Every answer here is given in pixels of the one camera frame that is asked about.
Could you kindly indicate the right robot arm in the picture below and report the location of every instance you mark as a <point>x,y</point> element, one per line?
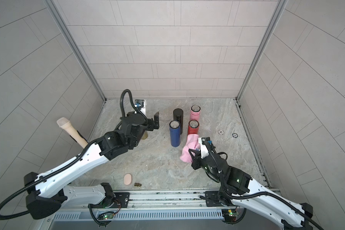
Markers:
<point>237,188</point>

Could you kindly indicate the aluminium front rail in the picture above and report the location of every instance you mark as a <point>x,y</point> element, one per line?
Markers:
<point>79,197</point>

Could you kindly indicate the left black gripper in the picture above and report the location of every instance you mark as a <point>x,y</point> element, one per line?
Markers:
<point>151,126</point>

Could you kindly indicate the left circuit board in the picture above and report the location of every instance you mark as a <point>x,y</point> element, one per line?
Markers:
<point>106,216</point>

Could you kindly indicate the pink oval soap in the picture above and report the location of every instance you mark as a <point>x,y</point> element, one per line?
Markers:
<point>127,179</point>

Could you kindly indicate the beige microphone-shaped holder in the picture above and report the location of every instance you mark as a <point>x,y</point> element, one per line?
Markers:
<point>67,126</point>

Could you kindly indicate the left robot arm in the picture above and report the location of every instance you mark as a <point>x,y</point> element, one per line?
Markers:
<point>46,193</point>

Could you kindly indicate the red thermos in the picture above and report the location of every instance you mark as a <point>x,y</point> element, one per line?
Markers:
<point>193,127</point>

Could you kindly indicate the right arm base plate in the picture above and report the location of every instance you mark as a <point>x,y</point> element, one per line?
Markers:
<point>216,199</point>

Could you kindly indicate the black thermos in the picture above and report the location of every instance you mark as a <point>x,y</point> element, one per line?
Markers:
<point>178,115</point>

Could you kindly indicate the pink cloth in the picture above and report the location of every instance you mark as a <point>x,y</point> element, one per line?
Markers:
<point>191,143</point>

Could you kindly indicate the blue thermos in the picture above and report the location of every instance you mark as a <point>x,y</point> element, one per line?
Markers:
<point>175,128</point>

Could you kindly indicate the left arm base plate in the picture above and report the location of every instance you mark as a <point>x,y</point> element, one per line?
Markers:
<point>112,201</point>

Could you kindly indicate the pink thermos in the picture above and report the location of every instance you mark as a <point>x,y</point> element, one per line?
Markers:
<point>195,112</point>

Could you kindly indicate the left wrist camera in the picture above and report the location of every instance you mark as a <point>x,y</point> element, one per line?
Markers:
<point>141,105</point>

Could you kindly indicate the gold thermos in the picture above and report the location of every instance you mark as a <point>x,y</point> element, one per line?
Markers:
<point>145,135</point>

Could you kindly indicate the circuit board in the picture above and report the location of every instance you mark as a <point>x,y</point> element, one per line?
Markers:
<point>106,216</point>
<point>229,215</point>

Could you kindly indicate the right circuit board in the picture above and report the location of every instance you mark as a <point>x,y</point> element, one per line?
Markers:
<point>229,215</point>

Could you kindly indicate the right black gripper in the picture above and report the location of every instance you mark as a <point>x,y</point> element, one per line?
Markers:
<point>196,159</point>

